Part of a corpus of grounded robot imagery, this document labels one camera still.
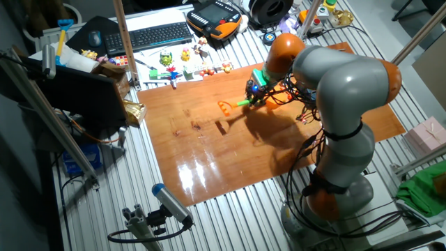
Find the white paper sheet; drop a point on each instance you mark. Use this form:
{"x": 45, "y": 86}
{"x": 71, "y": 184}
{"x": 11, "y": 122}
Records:
{"x": 153, "y": 19}
{"x": 144, "y": 52}

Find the brown cardboard box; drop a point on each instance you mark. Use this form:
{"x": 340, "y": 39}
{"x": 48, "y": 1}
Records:
{"x": 120, "y": 82}

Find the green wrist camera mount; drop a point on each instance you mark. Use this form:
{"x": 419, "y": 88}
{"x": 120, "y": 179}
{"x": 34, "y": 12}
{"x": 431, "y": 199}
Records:
{"x": 259, "y": 77}

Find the black computer mouse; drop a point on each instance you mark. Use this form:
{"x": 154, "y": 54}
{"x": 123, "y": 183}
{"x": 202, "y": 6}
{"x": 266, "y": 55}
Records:
{"x": 94, "y": 38}

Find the golden foil bag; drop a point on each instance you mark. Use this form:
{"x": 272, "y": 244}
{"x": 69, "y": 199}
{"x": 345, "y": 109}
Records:
{"x": 134, "y": 113}

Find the pink gift box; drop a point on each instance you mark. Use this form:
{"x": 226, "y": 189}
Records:
{"x": 425, "y": 136}

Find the black filament spool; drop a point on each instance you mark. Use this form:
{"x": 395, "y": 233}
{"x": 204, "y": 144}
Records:
{"x": 259, "y": 14}

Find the black pen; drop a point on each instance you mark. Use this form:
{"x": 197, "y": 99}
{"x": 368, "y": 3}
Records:
{"x": 144, "y": 63}

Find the black keyboard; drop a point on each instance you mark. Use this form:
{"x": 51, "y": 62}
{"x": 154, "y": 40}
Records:
{"x": 150, "y": 38}

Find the black monitor panel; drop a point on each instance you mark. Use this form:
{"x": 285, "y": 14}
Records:
{"x": 80, "y": 94}

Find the black office chair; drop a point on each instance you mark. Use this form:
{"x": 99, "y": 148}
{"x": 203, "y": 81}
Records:
{"x": 433, "y": 5}

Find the purple plastic wrap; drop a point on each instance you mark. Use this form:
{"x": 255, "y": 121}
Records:
{"x": 288, "y": 24}

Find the white dotted card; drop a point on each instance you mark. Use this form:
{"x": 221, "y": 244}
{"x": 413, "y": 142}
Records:
{"x": 198, "y": 67}

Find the green frog toy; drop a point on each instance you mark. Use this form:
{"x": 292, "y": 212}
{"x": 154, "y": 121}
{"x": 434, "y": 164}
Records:
{"x": 166, "y": 58}

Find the blue plastic box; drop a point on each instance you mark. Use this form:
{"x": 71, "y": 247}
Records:
{"x": 82, "y": 162}

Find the round black disc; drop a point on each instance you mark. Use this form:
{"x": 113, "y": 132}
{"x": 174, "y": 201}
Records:
{"x": 268, "y": 38}

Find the blue toy airplane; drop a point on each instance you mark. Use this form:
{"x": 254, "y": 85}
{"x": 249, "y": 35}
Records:
{"x": 173, "y": 80}

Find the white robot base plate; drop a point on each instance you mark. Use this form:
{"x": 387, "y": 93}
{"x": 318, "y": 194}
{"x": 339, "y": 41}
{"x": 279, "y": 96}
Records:
{"x": 380, "y": 188}

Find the silver camera blue cap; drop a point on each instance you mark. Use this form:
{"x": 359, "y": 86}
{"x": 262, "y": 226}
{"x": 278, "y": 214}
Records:
{"x": 172, "y": 204}

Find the golden foil ornament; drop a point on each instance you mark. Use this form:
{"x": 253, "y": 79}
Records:
{"x": 341, "y": 17}

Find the dark blue box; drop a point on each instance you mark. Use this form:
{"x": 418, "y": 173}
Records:
{"x": 312, "y": 95}

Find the white box green button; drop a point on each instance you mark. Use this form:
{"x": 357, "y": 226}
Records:
{"x": 322, "y": 14}

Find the black orange teach pendant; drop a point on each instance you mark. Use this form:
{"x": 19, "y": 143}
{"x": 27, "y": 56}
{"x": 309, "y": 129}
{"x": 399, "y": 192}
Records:
{"x": 212, "y": 14}

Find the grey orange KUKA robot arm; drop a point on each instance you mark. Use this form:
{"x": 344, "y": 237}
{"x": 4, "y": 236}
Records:
{"x": 348, "y": 83}

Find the orange green toy shovel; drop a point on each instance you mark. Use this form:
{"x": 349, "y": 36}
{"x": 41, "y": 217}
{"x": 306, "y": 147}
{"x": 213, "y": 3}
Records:
{"x": 241, "y": 103}

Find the small yellow toy figure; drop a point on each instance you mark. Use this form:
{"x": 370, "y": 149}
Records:
{"x": 90, "y": 54}

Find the yellow chick toy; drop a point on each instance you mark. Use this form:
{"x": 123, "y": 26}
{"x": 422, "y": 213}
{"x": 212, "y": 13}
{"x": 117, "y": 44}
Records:
{"x": 185, "y": 55}

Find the grey box red button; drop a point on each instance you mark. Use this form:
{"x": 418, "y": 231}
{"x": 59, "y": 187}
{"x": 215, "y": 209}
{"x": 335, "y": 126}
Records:
{"x": 316, "y": 26}

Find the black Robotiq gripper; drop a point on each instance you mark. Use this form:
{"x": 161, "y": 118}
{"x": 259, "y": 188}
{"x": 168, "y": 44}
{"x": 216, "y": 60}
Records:
{"x": 256, "y": 93}

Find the colourful paint palette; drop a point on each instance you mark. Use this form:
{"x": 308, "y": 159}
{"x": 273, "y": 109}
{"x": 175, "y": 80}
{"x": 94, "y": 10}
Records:
{"x": 121, "y": 61}

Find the green cloth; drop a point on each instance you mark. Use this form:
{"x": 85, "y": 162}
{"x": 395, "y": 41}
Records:
{"x": 418, "y": 191}

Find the orange button box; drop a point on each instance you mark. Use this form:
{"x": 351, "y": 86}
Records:
{"x": 304, "y": 15}

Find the black mouse pad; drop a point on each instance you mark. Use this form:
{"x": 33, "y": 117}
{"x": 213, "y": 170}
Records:
{"x": 104, "y": 24}

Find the red starfish toy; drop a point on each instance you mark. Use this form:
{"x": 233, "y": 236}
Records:
{"x": 171, "y": 69}

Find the white plastic figure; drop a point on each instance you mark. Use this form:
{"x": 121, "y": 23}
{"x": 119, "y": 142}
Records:
{"x": 243, "y": 23}

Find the aluminium frame bar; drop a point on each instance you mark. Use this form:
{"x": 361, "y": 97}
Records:
{"x": 310, "y": 17}
{"x": 52, "y": 122}
{"x": 418, "y": 35}
{"x": 125, "y": 42}
{"x": 418, "y": 160}

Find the brown white figure toy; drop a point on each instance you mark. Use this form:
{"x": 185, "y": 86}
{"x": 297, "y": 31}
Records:
{"x": 202, "y": 41}

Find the short aluminium profile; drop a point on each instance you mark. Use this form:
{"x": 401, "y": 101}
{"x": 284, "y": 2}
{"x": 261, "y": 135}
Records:
{"x": 139, "y": 226}

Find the small pink toy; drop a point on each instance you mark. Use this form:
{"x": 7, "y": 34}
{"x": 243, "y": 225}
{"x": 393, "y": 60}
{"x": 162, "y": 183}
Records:
{"x": 103, "y": 59}

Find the yellow box green button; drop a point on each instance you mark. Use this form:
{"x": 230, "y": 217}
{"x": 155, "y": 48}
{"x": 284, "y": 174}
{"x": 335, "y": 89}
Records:
{"x": 330, "y": 5}

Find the yellow orange duck toy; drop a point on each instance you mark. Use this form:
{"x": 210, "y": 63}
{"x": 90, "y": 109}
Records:
{"x": 227, "y": 67}

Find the blue yellow toy shovel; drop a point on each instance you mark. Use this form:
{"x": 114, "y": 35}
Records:
{"x": 62, "y": 42}

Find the brown cardboard panel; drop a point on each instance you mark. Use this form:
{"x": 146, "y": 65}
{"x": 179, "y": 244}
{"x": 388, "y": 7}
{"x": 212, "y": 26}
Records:
{"x": 432, "y": 76}

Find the green toy stick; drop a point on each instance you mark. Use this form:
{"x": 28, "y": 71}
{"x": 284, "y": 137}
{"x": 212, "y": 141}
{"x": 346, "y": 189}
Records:
{"x": 153, "y": 74}

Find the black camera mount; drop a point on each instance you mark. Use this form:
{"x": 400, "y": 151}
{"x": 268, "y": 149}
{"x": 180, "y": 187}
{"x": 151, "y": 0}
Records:
{"x": 157, "y": 219}

